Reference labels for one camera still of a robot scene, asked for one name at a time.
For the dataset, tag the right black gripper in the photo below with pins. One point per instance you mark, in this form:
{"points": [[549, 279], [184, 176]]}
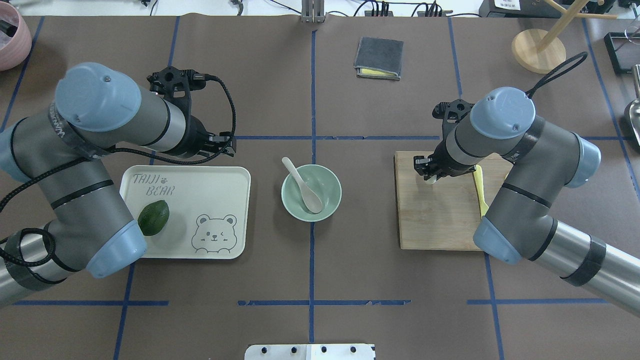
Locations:
{"points": [[441, 162]]}

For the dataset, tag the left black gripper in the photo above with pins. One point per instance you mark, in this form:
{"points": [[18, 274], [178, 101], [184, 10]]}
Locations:
{"points": [[195, 143]]}

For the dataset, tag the white ceramic spoon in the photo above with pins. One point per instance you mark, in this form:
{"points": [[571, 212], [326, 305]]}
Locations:
{"points": [[310, 198]]}

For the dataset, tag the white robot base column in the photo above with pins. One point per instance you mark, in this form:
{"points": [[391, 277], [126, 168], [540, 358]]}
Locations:
{"points": [[311, 351]]}

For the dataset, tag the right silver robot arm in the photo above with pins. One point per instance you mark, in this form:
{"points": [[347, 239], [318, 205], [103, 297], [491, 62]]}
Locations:
{"points": [[545, 159]]}

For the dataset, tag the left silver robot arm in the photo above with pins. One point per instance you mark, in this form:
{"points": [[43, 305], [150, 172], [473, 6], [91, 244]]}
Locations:
{"points": [[96, 112]]}

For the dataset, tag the pink bowl with ice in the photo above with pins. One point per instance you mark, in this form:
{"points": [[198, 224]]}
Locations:
{"points": [[14, 50]]}

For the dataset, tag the wooden cutting board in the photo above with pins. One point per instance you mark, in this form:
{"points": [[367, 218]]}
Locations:
{"points": [[439, 216]]}

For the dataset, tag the cream bear tray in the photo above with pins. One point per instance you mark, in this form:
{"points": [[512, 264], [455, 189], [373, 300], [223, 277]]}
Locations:
{"points": [[208, 209]]}

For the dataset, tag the green avocado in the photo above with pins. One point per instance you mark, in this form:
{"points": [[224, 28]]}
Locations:
{"points": [[153, 218]]}

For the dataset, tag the grey folded cloth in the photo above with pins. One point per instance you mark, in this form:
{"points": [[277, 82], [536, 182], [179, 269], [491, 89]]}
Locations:
{"points": [[379, 58]]}

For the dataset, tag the wooden mug tree stand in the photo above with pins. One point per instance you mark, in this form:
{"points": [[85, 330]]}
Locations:
{"points": [[540, 51]]}

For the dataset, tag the steel ice scoop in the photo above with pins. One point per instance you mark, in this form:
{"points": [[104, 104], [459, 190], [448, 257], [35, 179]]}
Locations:
{"points": [[632, 110]]}

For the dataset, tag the black glass rack tray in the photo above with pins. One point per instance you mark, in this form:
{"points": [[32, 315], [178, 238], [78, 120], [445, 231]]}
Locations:
{"points": [[623, 50]]}

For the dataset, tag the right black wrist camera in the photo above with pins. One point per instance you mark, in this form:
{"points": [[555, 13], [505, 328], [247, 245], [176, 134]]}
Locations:
{"points": [[451, 113]]}

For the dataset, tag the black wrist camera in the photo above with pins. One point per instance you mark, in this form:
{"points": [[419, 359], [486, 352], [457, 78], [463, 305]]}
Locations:
{"points": [[451, 113], [176, 84]]}

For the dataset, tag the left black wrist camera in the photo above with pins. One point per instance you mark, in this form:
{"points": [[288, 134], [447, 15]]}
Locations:
{"points": [[176, 84]]}

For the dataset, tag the aluminium frame post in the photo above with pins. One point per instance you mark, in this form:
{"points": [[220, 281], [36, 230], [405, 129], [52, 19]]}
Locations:
{"points": [[313, 11]]}

